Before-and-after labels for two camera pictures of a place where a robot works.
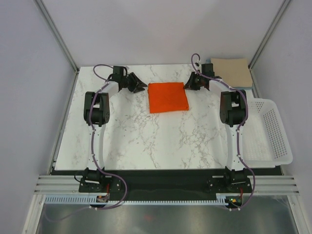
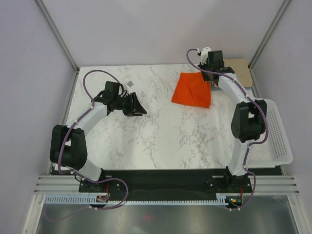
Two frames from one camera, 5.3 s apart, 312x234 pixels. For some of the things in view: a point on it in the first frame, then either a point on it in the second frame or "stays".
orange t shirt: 167,96 → 192,90
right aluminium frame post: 283,8 stays
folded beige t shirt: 236,71 stays
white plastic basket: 265,143 stays
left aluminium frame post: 53,29 stays
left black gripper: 135,80 → 135,108
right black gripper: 190,85 → 206,78
